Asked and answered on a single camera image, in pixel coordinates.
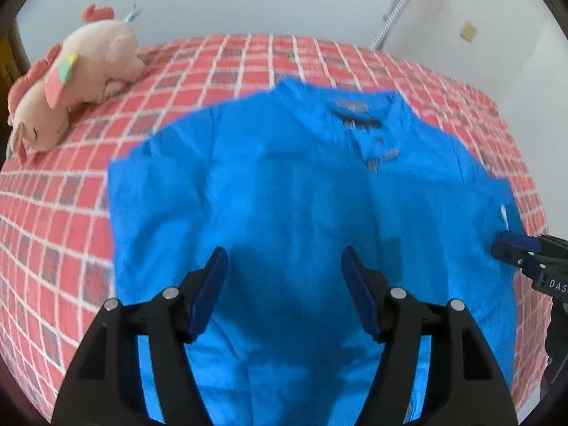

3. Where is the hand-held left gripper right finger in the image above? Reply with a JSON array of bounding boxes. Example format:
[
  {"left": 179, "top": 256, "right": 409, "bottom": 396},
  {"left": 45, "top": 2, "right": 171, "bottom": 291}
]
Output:
[{"left": 341, "top": 246, "right": 519, "bottom": 426}]

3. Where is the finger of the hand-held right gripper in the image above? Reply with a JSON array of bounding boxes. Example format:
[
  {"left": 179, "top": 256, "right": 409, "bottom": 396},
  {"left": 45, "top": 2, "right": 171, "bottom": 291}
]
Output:
[
  {"left": 501, "top": 231, "right": 544, "bottom": 251},
  {"left": 490, "top": 240, "right": 537, "bottom": 271}
]

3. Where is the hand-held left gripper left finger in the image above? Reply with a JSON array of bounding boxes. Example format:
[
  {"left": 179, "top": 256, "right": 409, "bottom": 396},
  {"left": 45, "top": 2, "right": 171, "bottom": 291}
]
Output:
[{"left": 52, "top": 246, "right": 229, "bottom": 426}]

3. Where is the blue shirt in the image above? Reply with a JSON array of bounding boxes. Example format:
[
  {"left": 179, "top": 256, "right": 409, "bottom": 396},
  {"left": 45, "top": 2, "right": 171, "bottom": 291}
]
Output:
[{"left": 108, "top": 76, "right": 526, "bottom": 426}]

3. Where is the red checkered bed sheet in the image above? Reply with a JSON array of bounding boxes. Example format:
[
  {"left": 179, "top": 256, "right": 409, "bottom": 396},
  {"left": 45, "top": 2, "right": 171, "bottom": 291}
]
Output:
[{"left": 0, "top": 33, "right": 551, "bottom": 426}]

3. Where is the pink plush toy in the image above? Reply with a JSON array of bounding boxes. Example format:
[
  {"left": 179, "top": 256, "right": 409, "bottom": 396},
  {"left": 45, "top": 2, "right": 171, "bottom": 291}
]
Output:
[{"left": 6, "top": 4, "right": 149, "bottom": 160}]

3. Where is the wooden wardrobe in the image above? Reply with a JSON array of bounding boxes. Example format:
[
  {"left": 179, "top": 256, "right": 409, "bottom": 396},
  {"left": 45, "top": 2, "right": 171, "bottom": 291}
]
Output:
[{"left": 0, "top": 22, "right": 32, "bottom": 98}]

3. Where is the metal flexible hose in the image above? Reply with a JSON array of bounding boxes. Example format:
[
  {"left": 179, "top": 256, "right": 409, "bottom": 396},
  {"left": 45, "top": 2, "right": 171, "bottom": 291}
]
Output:
[{"left": 368, "top": 0, "right": 429, "bottom": 51}]

